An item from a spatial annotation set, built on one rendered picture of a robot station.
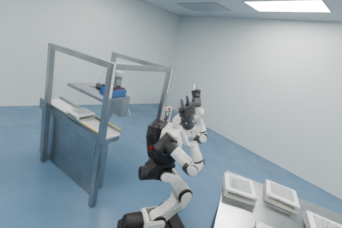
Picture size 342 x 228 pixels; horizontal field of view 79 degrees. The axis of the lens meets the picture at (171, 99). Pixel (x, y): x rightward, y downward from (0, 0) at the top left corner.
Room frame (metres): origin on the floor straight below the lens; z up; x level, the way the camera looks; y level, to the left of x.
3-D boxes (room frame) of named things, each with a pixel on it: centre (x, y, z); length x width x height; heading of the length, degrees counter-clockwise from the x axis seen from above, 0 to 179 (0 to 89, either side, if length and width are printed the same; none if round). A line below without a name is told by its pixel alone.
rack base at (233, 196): (1.53, -0.70, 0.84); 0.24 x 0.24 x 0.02; 80
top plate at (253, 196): (1.53, -0.70, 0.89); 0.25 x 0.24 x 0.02; 170
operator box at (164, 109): (2.77, 0.02, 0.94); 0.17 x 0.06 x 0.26; 149
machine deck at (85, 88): (2.24, 0.81, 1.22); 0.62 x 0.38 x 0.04; 59
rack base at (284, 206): (1.55, -1.07, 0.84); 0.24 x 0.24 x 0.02; 69
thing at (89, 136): (2.45, 1.13, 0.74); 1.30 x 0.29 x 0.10; 59
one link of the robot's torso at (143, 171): (1.60, 0.00, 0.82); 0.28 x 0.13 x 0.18; 115
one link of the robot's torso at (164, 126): (1.64, -0.03, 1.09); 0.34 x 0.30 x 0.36; 171
